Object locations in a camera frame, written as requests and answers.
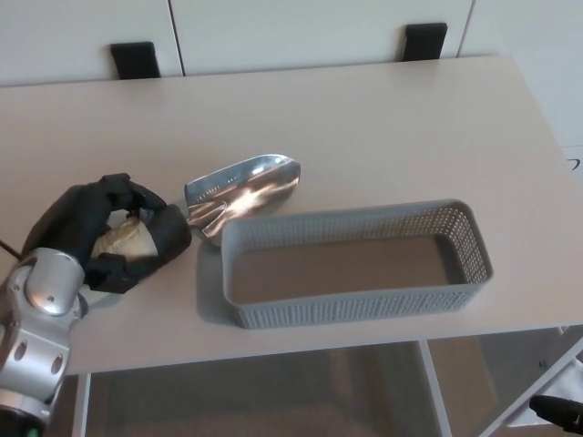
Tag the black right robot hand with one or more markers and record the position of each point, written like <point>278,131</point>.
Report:
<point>558,409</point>

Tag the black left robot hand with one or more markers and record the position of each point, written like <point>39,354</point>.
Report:
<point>68,214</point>

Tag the grey perforated plastic basket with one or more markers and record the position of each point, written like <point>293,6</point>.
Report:
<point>346,305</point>

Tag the white paper with black writing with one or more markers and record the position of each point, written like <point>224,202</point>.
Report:
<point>576,159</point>

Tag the white cabinet with doors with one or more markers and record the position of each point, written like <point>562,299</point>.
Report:
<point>291,32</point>

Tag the white desk with metal frame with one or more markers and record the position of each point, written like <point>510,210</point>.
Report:
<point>364,127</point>

